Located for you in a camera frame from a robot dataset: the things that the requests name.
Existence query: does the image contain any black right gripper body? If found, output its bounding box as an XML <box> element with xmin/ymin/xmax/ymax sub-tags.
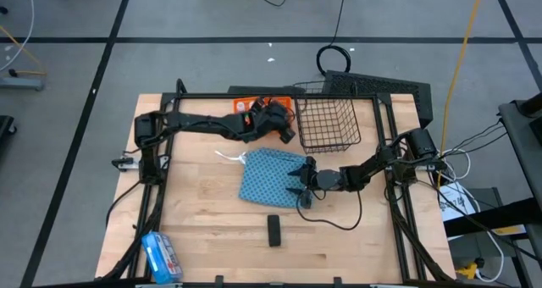
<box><xmin>301</xmin><ymin>155</ymin><xmax>345</xmax><ymax>209</ymax></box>

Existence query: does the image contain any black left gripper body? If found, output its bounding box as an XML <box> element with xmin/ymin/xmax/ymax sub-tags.
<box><xmin>241</xmin><ymin>97</ymin><xmax>297</xmax><ymax>146</ymax></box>

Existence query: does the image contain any blue patterned fabric pouch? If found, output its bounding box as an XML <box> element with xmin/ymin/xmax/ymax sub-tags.
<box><xmin>237</xmin><ymin>147</ymin><xmax>315</xmax><ymax>210</ymax></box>

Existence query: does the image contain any black wire basket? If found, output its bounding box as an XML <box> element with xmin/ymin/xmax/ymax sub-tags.
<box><xmin>292</xmin><ymin>80</ymin><xmax>363</xmax><ymax>155</ymax></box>

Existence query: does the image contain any orange plastic basket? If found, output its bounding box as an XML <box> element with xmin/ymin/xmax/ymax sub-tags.
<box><xmin>231</xmin><ymin>96</ymin><xmax>260</xmax><ymax>116</ymax></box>
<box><xmin>263</xmin><ymin>95</ymin><xmax>294</xmax><ymax>111</ymax></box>

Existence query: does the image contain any black flat bar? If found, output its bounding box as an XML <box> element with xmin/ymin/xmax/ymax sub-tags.
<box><xmin>227</xmin><ymin>85</ymin><xmax>294</xmax><ymax>96</ymax></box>

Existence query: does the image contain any black bandage roll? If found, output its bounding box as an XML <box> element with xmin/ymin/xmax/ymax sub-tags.
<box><xmin>266</xmin><ymin>213</ymin><xmax>283</xmax><ymax>248</ymax></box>

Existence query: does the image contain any white printed paper sheet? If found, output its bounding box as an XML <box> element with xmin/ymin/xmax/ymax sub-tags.
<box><xmin>438</xmin><ymin>181</ymin><xmax>482</xmax><ymax>222</ymax></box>

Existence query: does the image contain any blue first aid box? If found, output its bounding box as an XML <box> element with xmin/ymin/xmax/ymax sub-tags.
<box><xmin>141</xmin><ymin>231</ymin><xmax>184</xmax><ymax>285</ymax></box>

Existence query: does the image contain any black metal beam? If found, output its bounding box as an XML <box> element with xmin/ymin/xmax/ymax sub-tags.
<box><xmin>443</xmin><ymin>197</ymin><xmax>542</xmax><ymax>238</ymax></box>

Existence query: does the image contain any yellow power plug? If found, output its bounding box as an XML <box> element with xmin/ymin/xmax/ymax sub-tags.
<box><xmin>456</xmin><ymin>260</ymin><xmax>484</xmax><ymax>281</ymax></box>

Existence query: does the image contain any dark grey side desk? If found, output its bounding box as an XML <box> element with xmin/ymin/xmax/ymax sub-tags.
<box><xmin>498</xmin><ymin>91</ymin><xmax>542</xmax><ymax>221</ymax></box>

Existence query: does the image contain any grey metal floor base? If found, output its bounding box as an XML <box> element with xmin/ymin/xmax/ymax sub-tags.
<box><xmin>0</xmin><ymin>75</ymin><xmax>46</xmax><ymax>91</ymax></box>

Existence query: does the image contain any black caster wheel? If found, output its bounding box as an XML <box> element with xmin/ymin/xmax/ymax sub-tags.
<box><xmin>0</xmin><ymin>114</ymin><xmax>19</xmax><ymax>139</ymax></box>

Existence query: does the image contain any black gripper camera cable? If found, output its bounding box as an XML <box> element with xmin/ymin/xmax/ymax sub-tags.
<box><xmin>295</xmin><ymin>189</ymin><xmax>364</xmax><ymax>232</ymax></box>

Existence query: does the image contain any white pouch drawstring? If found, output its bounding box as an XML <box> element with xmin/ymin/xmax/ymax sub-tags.
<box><xmin>213</xmin><ymin>150</ymin><xmax>248</xmax><ymax>166</ymax></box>

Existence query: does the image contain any black metal table frame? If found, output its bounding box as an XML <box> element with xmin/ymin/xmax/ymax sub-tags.
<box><xmin>95</xmin><ymin>78</ymin><xmax>456</xmax><ymax>288</ymax></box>

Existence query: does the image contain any coiled black floor cable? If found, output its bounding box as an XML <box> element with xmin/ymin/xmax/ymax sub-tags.
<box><xmin>315</xmin><ymin>0</ymin><xmax>352</xmax><ymax>78</ymax></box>

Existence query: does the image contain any white looped cable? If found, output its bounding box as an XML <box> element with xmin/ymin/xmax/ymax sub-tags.
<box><xmin>440</xmin><ymin>147</ymin><xmax>472</xmax><ymax>183</ymax></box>

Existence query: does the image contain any silver metal mounting bracket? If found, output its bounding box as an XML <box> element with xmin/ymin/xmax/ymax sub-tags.
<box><xmin>111</xmin><ymin>155</ymin><xmax>141</xmax><ymax>171</ymax></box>

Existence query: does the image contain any long white cable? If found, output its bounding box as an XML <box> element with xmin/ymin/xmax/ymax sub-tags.
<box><xmin>476</xmin><ymin>230</ymin><xmax>507</xmax><ymax>283</ymax></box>

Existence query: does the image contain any yellow hanging strap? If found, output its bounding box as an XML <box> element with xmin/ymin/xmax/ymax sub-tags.
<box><xmin>435</xmin><ymin>0</ymin><xmax>488</xmax><ymax>188</ymax></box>

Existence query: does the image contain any thin white floor cable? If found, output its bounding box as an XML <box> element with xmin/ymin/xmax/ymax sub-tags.
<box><xmin>0</xmin><ymin>0</ymin><xmax>36</xmax><ymax>74</ymax></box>

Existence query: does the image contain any orange floor cable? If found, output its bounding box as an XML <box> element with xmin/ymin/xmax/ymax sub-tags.
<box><xmin>0</xmin><ymin>24</ymin><xmax>48</xmax><ymax>78</ymax></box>

